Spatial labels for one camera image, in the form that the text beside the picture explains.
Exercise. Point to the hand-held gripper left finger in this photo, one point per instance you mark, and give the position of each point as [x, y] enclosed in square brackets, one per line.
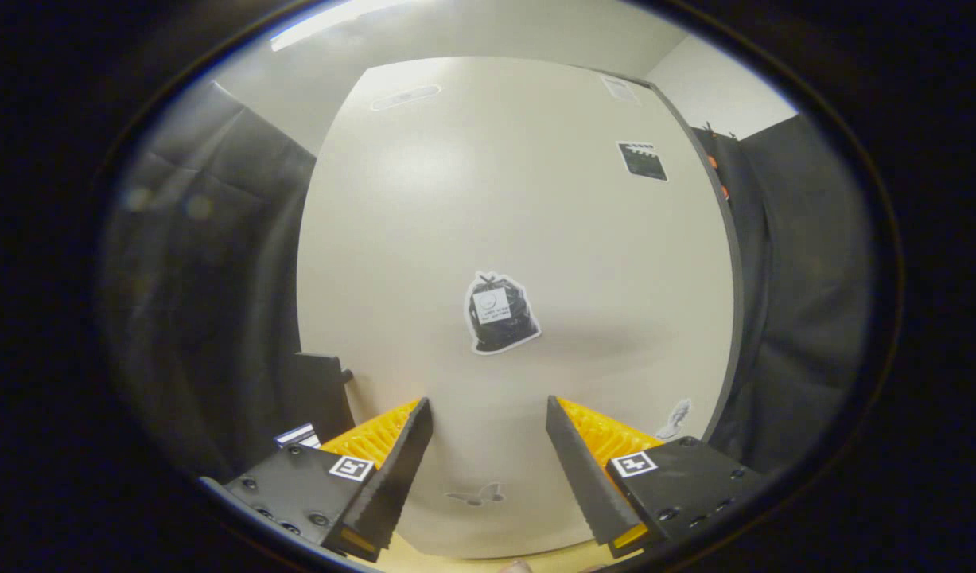
[392, 477]

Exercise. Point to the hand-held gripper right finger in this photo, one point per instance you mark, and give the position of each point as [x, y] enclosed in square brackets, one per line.
[583, 477]

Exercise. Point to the dark grey shoe cabinet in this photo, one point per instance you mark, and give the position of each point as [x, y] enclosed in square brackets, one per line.
[738, 334]

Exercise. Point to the white shoe cabinet door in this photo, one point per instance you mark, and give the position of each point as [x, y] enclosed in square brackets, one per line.
[495, 199]

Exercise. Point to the white blue box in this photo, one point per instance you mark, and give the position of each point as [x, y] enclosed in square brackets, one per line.
[298, 435]

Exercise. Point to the black stand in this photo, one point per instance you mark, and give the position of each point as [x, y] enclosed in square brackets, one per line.
[320, 398]

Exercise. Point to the black backdrop cloth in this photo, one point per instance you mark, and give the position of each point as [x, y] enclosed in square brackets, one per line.
[201, 278]
[814, 302]

